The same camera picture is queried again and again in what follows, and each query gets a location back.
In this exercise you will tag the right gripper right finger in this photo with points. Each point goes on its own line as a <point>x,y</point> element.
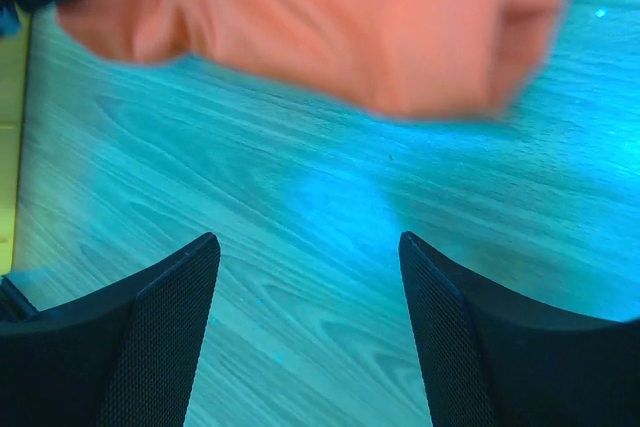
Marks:
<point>490,356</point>

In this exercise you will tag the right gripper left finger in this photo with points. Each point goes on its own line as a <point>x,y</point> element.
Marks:
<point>123,355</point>

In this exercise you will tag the orange t-shirt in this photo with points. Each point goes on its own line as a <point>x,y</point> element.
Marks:
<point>401,58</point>

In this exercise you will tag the yellow plastic bin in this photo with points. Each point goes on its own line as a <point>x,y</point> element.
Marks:
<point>14,62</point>

